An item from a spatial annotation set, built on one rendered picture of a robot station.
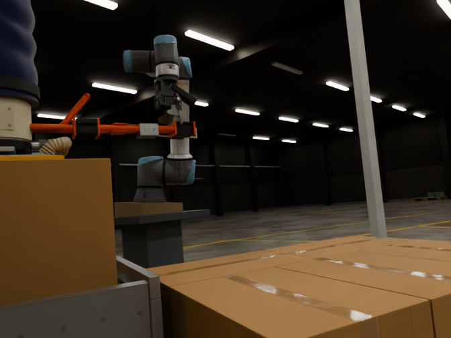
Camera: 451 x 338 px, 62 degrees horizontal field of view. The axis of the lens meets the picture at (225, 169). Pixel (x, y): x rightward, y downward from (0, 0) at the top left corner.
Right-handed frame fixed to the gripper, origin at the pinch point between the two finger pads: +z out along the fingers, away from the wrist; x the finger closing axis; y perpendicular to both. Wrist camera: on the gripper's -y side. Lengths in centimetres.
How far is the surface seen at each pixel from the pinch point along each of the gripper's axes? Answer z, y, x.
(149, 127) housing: 0.5, 12.1, 4.6
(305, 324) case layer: 54, 4, 75
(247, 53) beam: -262, -340, -494
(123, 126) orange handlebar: 0.1, 21.2, 4.5
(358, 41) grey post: -138, -284, -161
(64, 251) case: 39, 43, 22
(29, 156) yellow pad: 12, 51, 16
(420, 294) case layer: 54, -29, 76
